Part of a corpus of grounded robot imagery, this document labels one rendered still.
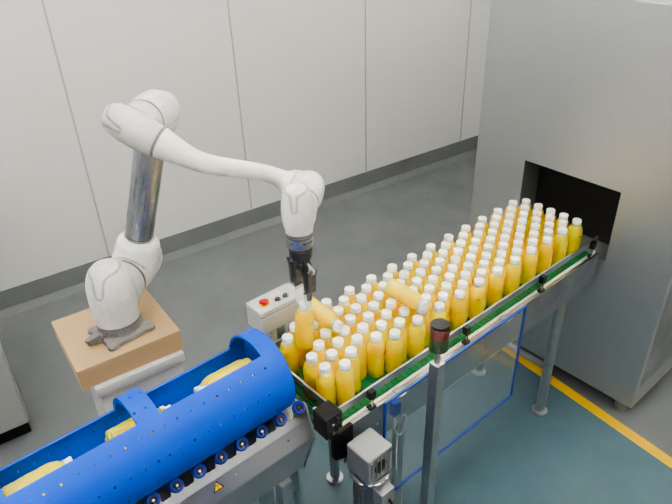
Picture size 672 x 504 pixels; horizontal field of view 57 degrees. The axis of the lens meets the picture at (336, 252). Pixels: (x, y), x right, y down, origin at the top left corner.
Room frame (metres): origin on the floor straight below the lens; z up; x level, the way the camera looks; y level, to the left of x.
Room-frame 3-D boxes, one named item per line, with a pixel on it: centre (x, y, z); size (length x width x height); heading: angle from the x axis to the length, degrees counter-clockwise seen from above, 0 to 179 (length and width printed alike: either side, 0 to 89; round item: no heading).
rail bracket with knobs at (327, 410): (1.43, 0.05, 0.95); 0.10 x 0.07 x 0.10; 40
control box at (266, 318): (1.91, 0.24, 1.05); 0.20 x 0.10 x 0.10; 130
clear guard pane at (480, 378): (1.75, -0.45, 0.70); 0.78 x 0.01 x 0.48; 130
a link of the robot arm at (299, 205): (1.73, 0.11, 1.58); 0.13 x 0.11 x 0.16; 170
